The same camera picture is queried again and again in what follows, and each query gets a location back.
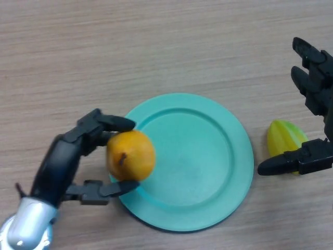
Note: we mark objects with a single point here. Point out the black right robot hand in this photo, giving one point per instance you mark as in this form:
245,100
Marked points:
312,161

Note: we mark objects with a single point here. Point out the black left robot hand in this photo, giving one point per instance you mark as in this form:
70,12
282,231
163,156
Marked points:
57,166

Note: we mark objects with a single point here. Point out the yellow orange pear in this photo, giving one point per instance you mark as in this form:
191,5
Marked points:
132,156

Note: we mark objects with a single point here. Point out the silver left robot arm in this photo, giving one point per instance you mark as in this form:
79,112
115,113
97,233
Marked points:
28,224

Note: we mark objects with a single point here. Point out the green round plate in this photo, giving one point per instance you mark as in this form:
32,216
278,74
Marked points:
195,169

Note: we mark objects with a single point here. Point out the yellow green starfruit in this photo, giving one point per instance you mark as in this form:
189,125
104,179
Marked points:
283,138

